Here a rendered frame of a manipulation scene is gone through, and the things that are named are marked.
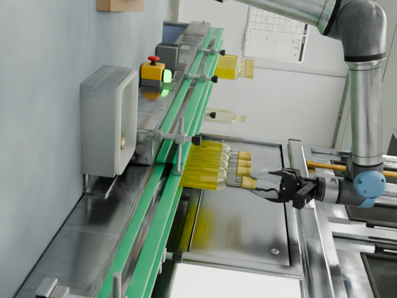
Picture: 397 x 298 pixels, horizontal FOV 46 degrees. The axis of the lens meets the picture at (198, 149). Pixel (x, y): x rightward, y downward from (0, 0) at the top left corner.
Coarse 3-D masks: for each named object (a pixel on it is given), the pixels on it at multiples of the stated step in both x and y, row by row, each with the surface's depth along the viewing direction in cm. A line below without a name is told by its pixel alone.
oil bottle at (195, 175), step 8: (184, 168) 138; (192, 168) 139; (200, 168) 139; (208, 168) 139; (216, 168) 140; (184, 176) 138; (192, 176) 137; (200, 176) 137; (208, 176) 137; (216, 176) 137; (224, 176) 137; (184, 184) 139; (192, 184) 139; (200, 184) 138; (208, 184) 138; (216, 184) 138; (224, 184) 138
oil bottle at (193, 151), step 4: (192, 148) 152; (196, 148) 152; (192, 152) 149; (196, 152) 149; (200, 152) 150; (204, 152) 150; (208, 152) 150; (212, 152) 150; (216, 152) 151; (220, 152) 151; (208, 156) 148; (212, 156) 148; (216, 156) 148; (220, 156) 148; (224, 156) 149; (228, 156) 150; (228, 160) 148; (228, 164) 149
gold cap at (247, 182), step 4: (244, 176) 139; (244, 180) 138; (248, 180) 138; (252, 180) 138; (256, 180) 138; (244, 184) 138; (248, 184) 138; (252, 184) 137; (248, 188) 138; (252, 188) 138
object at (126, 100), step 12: (132, 72) 114; (120, 84) 104; (132, 84) 118; (120, 96) 103; (132, 96) 120; (120, 108) 104; (132, 108) 121; (120, 120) 105; (132, 120) 122; (120, 132) 107; (132, 132) 124; (120, 144) 108; (132, 144) 125; (120, 156) 109; (120, 168) 114
